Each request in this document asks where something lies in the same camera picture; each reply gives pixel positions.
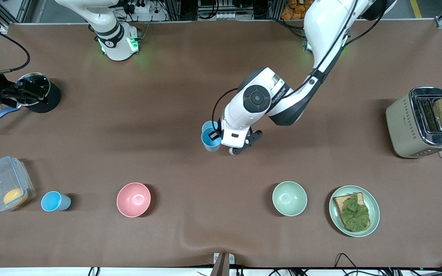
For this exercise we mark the blue plastic cup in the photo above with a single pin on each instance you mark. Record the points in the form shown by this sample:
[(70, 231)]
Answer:
[(210, 146), (52, 201), (209, 125)]

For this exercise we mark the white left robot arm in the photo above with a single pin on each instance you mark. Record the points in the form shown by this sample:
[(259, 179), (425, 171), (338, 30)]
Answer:
[(328, 23)]

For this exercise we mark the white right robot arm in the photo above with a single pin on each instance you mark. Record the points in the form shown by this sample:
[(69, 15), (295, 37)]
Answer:
[(109, 34)]

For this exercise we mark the glass lid with blue knob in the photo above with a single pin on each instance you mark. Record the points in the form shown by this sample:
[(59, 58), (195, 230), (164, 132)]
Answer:
[(37, 81)]

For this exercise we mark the green bowl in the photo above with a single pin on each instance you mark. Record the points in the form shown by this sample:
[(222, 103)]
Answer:
[(289, 198)]

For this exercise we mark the yellow round food piece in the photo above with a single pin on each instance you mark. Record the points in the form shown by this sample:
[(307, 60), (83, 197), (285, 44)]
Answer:
[(15, 196)]

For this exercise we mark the pink bowl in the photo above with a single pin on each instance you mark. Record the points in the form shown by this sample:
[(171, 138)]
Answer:
[(133, 199)]

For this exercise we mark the toasted bread slice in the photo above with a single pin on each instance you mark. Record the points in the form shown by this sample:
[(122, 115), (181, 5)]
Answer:
[(342, 201)]

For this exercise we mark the white power strip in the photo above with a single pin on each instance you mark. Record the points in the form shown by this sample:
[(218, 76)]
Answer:
[(140, 7)]

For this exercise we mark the bag of orange snacks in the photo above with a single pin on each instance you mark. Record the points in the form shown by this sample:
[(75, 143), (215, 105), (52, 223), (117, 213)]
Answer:
[(296, 9)]

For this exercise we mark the green lettuce leaf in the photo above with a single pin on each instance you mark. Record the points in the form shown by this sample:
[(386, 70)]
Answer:
[(355, 214)]

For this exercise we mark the green plate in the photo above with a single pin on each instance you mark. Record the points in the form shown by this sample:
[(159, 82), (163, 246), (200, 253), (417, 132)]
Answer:
[(374, 209)]

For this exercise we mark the beige and steel toaster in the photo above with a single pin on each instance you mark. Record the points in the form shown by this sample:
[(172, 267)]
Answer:
[(401, 126)]

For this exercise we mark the metal table bracket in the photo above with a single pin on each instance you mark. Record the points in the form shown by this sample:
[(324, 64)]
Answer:
[(224, 264)]

